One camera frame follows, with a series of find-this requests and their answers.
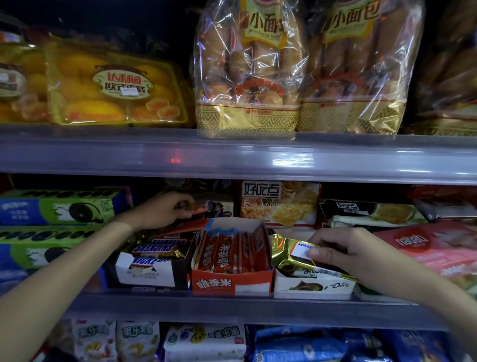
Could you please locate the person's left hand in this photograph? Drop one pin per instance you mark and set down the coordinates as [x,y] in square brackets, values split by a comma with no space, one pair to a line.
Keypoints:
[152,214]

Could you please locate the person's right hand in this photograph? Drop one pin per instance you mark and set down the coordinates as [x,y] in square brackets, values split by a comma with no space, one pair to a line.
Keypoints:
[365,257]

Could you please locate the black cracker packet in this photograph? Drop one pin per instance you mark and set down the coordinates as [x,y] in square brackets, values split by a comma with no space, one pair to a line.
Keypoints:
[350,210]

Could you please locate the grey metal shelf rail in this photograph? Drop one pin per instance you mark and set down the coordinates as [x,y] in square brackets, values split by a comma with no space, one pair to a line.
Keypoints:
[111,154]

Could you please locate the red Nabati wafer box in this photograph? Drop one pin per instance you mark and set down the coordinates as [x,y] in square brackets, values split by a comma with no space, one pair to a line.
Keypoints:
[439,250]

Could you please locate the row of red wafer bars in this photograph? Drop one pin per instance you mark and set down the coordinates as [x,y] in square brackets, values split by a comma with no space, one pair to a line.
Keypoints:
[223,253]

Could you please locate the white orange cracker box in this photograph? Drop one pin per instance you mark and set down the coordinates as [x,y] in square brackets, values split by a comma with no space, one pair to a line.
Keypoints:
[290,209]

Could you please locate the blue snack bag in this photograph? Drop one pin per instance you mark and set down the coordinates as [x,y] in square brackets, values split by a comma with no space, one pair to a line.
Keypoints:
[298,350]
[367,348]
[413,347]
[298,332]

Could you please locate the red cardboard display box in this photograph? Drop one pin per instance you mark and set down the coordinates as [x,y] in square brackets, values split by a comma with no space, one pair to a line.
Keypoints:
[223,285]

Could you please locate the red snack pack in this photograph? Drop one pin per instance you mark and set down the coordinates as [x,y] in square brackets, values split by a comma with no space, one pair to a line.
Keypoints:
[443,194]

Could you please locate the green Oreo box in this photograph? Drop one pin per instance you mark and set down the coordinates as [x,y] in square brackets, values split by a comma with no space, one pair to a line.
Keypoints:
[37,210]
[22,253]

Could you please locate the grey metal shelf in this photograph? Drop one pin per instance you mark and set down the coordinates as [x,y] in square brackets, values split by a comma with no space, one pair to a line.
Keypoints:
[223,309]

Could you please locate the mini bread bag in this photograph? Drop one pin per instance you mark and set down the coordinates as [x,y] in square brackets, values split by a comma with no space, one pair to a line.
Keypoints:
[447,74]
[246,119]
[350,115]

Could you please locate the white wide snack pack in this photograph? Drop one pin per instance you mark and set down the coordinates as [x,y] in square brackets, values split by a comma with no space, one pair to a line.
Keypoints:
[205,341]

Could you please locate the person's left forearm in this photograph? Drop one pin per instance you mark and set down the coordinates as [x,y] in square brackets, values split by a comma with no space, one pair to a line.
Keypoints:
[56,291]

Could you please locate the person's right forearm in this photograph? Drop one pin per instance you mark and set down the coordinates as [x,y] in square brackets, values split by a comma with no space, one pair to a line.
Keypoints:
[443,309]

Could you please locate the white display box blue print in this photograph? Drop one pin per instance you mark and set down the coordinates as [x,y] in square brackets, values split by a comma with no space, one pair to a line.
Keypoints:
[149,274]

